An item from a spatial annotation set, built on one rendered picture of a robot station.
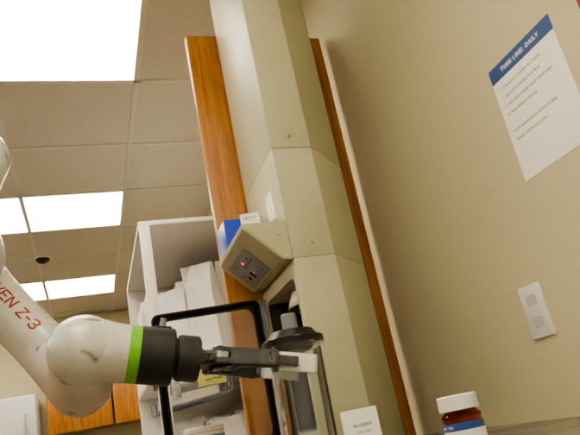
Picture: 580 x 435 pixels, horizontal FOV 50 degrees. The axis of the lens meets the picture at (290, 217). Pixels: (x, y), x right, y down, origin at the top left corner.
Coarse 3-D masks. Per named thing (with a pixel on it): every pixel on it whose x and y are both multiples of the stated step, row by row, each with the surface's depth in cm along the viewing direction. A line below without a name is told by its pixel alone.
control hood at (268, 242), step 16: (256, 224) 151; (272, 224) 152; (240, 240) 156; (256, 240) 150; (272, 240) 151; (288, 240) 152; (224, 256) 170; (256, 256) 157; (272, 256) 152; (288, 256) 150; (272, 272) 160; (256, 288) 174
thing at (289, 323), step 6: (282, 318) 108; (288, 318) 107; (294, 318) 108; (282, 324) 108; (288, 324) 107; (294, 324) 107; (282, 330) 105; (288, 330) 104; (294, 330) 104; (300, 330) 104; (306, 330) 105; (312, 330) 106; (270, 336) 106; (276, 336) 104; (282, 336) 104
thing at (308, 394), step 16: (288, 336) 103; (304, 352) 103; (320, 352) 105; (272, 368) 104; (320, 368) 103; (288, 384) 101; (304, 384) 101; (320, 384) 102; (288, 400) 100; (304, 400) 100; (320, 400) 101; (288, 416) 100; (304, 416) 99; (320, 416) 100; (288, 432) 99; (304, 432) 98; (320, 432) 99
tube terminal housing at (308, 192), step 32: (288, 160) 160; (320, 160) 167; (256, 192) 176; (288, 192) 157; (320, 192) 159; (288, 224) 153; (320, 224) 156; (352, 224) 173; (320, 256) 153; (352, 256) 165; (288, 288) 163; (320, 288) 149; (352, 288) 157; (320, 320) 146; (352, 320) 150; (352, 352) 146; (384, 352) 163; (352, 384) 143; (384, 384) 155; (384, 416) 148
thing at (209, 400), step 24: (240, 312) 174; (216, 336) 171; (240, 336) 172; (192, 384) 165; (216, 384) 166; (240, 384) 167; (264, 384) 168; (192, 408) 163; (216, 408) 164; (240, 408) 165; (264, 408) 166; (192, 432) 161; (216, 432) 162; (240, 432) 163; (264, 432) 164
